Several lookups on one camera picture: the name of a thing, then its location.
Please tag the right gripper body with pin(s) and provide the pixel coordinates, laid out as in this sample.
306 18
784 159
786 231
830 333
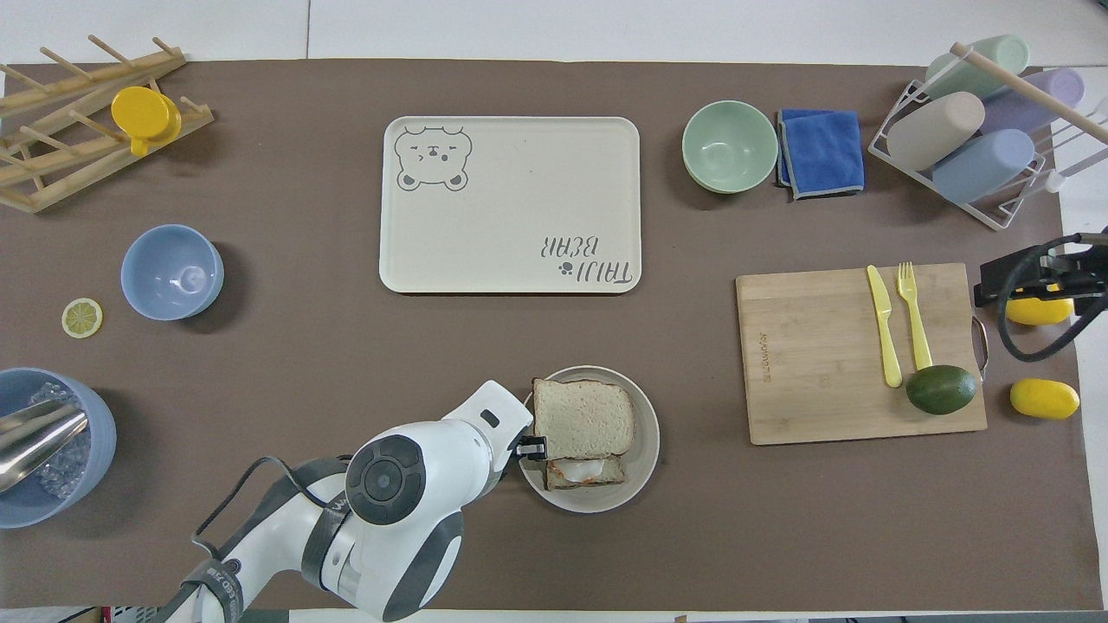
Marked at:
1089 279

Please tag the white bread slice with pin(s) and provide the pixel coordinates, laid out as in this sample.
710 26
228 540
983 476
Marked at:
582 420

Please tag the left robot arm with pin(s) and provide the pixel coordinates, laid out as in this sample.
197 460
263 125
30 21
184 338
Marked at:
433 450

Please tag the sandwich base with egg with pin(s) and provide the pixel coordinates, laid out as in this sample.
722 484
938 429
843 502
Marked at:
582 473

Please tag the round beige plate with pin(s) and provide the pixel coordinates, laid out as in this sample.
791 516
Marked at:
642 446

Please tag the yellow lemon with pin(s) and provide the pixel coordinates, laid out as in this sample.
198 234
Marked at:
1044 399
1039 312

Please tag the yellow plastic fork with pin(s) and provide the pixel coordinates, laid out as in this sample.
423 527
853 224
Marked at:
916 329

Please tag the blue cup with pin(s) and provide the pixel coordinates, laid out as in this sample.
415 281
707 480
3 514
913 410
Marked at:
982 166

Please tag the green avocado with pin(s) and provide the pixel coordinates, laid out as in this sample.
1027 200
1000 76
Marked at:
942 389

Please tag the yellow plastic knife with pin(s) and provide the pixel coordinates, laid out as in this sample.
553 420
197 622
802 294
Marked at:
885 329

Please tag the beige cup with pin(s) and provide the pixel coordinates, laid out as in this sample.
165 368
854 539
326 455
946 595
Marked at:
935 131

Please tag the purple cup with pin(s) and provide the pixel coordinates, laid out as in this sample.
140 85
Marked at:
1039 108

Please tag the wooden rod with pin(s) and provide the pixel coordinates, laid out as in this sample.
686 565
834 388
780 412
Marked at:
1030 93

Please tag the wooden cutting board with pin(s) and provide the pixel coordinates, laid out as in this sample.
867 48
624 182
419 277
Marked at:
822 363

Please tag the green cup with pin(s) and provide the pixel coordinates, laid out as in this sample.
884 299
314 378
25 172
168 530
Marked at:
978 69

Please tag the blue cloth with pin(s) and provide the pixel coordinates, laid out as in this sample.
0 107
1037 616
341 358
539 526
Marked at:
827 151

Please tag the cream tray with bear print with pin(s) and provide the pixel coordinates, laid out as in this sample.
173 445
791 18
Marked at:
519 208

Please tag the green bowl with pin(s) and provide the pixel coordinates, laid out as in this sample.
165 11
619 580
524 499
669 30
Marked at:
729 147

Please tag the blue bowl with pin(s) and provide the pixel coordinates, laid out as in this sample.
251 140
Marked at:
169 272

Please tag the blue ice bucket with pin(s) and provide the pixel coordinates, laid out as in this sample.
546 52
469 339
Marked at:
95 459

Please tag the clear ice cubes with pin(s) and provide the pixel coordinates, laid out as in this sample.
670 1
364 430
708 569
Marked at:
67 474

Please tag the lemon slice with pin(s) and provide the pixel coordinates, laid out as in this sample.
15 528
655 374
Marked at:
81 317

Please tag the metal scoop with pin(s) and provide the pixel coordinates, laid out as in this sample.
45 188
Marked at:
39 437

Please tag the yellow cup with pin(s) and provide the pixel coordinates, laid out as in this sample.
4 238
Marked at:
138 112

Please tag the wooden drying rack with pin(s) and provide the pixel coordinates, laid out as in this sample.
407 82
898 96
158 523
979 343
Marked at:
61 147

